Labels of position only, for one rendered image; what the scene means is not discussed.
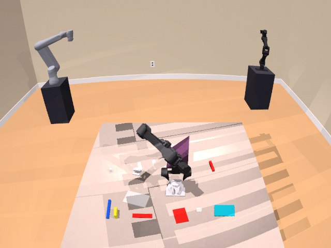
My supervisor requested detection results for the red flat bar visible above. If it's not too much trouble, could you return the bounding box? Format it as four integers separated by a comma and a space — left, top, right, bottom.
132, 213, 152, 218

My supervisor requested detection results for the red flat rectangular plate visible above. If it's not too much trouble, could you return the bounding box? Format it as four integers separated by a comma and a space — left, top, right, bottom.
173, 208, 189, 223

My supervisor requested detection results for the cyan rectangular plate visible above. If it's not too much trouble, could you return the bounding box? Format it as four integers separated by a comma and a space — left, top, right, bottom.
214, 205, 235, 216

